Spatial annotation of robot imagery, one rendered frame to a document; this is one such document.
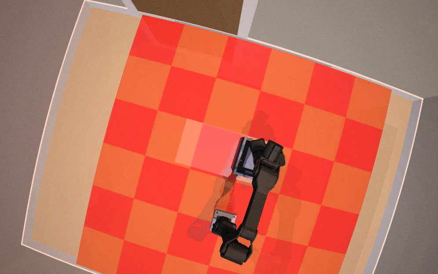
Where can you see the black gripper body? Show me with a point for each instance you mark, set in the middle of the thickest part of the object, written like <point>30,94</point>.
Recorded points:
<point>256,147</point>

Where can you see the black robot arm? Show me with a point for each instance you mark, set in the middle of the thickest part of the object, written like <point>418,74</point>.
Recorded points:
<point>265,176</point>

